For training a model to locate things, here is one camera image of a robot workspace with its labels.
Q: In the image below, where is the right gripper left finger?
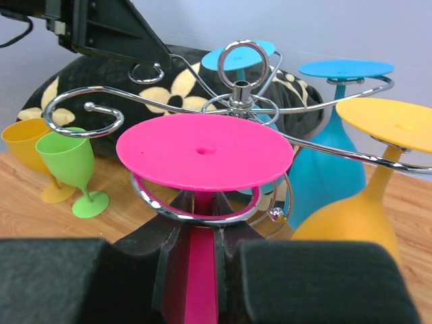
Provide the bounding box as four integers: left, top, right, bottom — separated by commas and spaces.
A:
0, 192, 196, 324

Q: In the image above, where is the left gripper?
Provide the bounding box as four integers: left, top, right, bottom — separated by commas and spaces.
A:
0, 0, 173, 70

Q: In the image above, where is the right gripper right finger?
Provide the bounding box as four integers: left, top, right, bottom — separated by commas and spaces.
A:
216, 222, 421, 323

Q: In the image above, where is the blue plastic goblet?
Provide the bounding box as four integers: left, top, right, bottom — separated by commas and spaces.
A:
288, 59, 396, 230
201, 40, 275, 195

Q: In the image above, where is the chrome wine glass rack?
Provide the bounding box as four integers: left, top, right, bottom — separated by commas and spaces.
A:
42, 38, 432, 240

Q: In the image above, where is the green plastic goblet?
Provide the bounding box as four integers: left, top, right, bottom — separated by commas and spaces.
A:
36, 132, 110, 219

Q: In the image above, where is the magenta plastic goblet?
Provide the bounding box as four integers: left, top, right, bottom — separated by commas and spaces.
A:
116, 114, 294, 323

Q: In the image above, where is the yellow plastic goblet front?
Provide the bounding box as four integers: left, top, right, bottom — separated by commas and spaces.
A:
292, 97, 431, 265

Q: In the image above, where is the yellow plastic goblet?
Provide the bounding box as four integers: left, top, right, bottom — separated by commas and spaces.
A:
292, 97, 431, 265
1, 118, 76, 204

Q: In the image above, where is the black floral plush pillow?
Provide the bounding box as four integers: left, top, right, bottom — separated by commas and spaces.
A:
16, 43, 325, 159

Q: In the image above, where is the yellow plastic goblet rear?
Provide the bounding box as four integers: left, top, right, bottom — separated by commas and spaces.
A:
1, 118, 76, 204

